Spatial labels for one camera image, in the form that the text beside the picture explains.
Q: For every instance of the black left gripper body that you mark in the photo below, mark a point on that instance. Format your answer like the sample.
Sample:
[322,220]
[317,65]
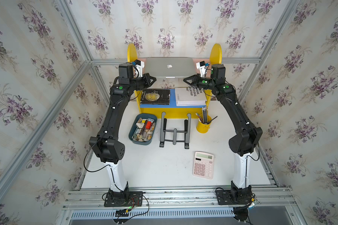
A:
[140,84]

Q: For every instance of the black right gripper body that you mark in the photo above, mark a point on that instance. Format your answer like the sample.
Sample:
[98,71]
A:
[204,83]

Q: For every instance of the silver laptop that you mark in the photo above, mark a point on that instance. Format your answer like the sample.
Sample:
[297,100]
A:
[170,67]

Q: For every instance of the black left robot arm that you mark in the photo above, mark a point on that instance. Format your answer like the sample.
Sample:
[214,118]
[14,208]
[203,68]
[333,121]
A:
[105,144]

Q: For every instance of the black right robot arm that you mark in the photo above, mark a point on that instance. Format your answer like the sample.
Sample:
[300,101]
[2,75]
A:
[247,134]

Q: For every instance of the grey laptop stand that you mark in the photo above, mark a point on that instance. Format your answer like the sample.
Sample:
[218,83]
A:
[175,131]

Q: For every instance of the black book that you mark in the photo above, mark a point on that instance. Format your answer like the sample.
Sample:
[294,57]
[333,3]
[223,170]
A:
[156,97]

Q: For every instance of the white book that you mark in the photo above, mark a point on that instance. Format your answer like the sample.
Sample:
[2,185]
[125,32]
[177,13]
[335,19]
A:
[190,96]

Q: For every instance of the yellow pink blue shelf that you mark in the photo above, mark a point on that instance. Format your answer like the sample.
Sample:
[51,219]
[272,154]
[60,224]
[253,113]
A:
[172,110]

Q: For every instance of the teal bin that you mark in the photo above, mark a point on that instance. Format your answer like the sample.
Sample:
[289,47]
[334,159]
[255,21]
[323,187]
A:
[138,134]

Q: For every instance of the red block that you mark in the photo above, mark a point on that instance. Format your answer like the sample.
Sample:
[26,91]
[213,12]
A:
[149,123]

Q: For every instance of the yellow pencil cup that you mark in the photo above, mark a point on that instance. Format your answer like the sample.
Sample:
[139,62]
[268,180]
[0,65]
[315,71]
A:
[201,126]

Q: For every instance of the pink calculator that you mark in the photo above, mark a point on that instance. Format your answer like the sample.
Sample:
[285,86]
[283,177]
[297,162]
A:
[203,165]

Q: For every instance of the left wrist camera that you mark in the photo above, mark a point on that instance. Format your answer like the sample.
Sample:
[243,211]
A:
[138,68]

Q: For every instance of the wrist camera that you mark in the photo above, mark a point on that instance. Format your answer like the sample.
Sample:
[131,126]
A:
[138,68]
[202,67]

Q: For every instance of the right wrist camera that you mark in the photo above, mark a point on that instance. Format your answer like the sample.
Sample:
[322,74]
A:
[202,67]

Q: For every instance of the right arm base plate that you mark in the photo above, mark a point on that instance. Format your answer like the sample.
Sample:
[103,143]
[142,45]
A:
[234,197]

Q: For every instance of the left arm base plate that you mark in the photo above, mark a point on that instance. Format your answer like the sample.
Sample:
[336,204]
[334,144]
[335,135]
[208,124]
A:
[116,199]

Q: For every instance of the aluminium rail frame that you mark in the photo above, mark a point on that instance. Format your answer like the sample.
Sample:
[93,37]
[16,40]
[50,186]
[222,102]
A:
[182,205]

